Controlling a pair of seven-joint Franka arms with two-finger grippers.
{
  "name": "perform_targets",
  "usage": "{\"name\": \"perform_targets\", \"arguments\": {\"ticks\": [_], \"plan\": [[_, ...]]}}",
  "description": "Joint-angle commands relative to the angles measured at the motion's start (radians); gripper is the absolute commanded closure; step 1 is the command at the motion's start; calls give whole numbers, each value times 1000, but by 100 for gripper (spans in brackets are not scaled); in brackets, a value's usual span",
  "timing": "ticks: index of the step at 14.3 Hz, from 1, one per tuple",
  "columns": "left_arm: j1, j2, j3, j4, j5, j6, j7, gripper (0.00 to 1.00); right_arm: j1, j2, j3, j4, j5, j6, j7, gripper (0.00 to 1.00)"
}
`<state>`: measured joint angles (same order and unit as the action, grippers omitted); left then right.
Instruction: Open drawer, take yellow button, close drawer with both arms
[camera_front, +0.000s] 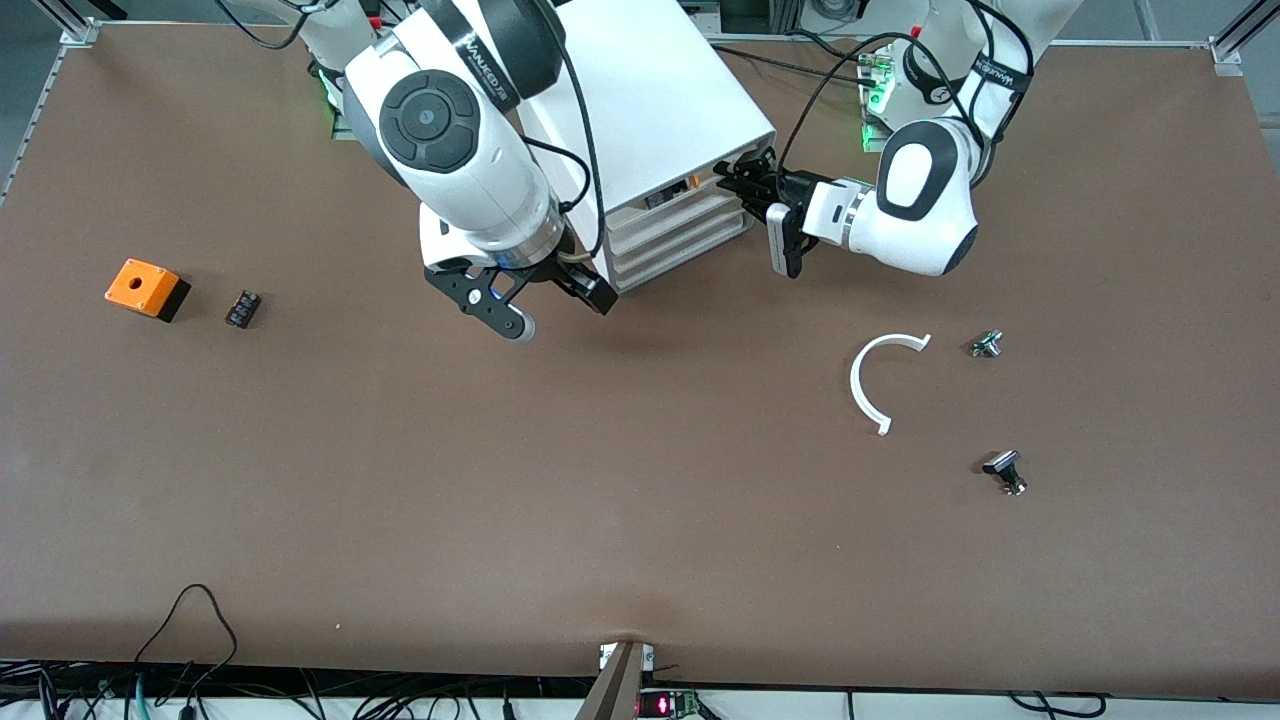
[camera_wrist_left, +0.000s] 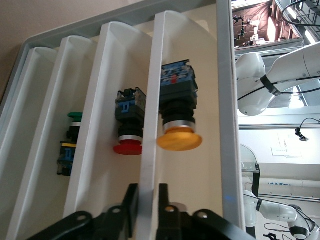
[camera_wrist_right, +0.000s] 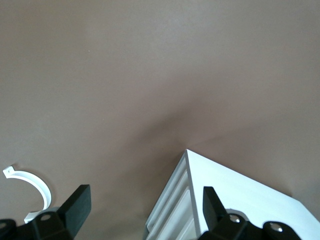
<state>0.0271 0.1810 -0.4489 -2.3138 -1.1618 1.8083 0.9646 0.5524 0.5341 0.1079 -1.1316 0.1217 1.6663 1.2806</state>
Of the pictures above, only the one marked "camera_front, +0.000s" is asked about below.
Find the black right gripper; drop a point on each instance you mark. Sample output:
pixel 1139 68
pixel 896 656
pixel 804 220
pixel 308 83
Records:
pixel 556 268

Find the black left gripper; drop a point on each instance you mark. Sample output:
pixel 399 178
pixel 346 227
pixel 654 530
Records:
pixel 792 188

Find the white drawer holding button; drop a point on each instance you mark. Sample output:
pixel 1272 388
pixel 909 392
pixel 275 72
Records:
pixel 690 192

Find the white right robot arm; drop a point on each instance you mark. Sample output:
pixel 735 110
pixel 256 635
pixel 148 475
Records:
pixel 460 130

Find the white closed drawer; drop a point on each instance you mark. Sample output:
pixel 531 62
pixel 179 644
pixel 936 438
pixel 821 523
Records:
pixel 680 216
pixel 680 238
pixel 680 258

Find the white drawer cabinet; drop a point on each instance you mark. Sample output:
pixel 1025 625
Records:
pixel 660 100

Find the black push button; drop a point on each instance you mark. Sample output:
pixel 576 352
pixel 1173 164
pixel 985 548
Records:
pixel 1004 468

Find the white curved plastic arc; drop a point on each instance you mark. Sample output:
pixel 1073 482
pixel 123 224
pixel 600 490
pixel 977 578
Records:
pixel 858 385

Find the small metal bolt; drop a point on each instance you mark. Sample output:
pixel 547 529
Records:
pixel 987 344

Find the small black terminal block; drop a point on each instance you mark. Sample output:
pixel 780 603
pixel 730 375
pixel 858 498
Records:
pixel 242 308

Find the circuit board with red display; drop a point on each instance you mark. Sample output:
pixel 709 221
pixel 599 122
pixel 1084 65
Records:
pixel 668 705

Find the orange box with black base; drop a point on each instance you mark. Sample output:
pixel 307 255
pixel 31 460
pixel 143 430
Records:
pixel 142 285

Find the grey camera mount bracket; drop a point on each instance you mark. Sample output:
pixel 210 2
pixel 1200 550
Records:
pixel 615 685

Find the aluminium frame profile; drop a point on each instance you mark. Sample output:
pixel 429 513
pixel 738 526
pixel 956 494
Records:
pixel 70 30
pixel 1235 45

